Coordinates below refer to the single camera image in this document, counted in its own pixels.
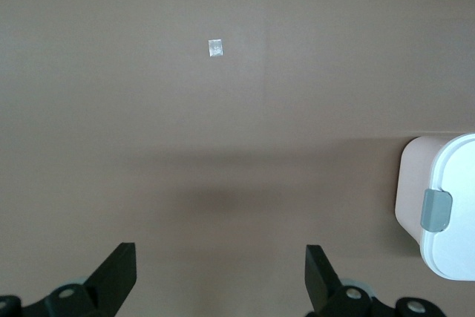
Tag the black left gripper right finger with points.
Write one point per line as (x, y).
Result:
(323, 280)

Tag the grey lid latch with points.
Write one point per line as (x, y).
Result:
(436, 211)

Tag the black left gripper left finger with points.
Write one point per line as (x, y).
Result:
(115, 276)

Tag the small tape piece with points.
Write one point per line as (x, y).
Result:
(215, 48)

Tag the pale pink storage box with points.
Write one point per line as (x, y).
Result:
(412, 183)

